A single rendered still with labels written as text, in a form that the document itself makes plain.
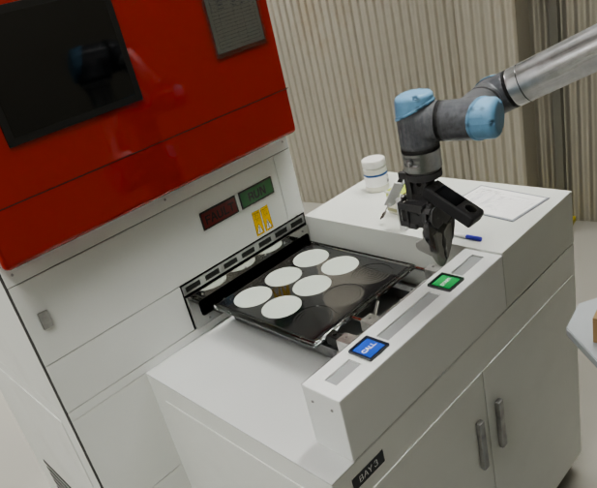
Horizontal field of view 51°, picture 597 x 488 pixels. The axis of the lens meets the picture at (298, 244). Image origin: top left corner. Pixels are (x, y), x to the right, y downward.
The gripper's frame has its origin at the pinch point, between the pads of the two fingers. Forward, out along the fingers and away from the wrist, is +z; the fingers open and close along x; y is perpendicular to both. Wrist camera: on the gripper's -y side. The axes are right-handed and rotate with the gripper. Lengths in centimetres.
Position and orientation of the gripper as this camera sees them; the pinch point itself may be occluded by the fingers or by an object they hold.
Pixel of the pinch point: (444, 260)
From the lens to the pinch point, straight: 132.6
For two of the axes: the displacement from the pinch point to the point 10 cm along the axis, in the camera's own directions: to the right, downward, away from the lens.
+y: -6.9, -1.6, 7.1
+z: 2.2, 8.8, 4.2
